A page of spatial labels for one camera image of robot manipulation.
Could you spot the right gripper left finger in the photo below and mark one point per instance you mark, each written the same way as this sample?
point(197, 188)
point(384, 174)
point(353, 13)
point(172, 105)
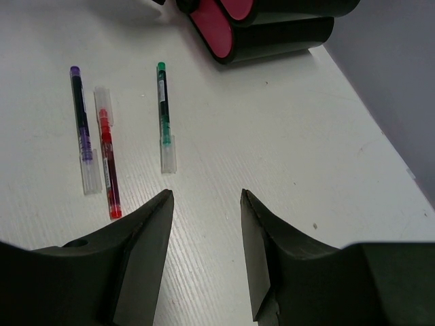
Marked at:
point(109, 277)

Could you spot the blue pen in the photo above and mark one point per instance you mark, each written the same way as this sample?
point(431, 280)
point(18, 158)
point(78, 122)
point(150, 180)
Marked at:
point(91, 179)

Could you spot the green pen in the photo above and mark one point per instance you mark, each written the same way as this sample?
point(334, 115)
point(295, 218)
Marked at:
point(168, 163)

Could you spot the red pen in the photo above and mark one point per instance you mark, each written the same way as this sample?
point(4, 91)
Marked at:
point(102, 101)

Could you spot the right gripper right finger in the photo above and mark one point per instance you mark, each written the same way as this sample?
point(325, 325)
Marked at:
point(295, 279)

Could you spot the black drawer cabinet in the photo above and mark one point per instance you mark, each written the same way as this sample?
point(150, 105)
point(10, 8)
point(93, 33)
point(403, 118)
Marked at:
point(262, 40)

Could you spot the pink bottom drawer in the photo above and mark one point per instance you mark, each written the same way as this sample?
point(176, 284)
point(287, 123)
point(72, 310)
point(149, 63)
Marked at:
point(214, 27)

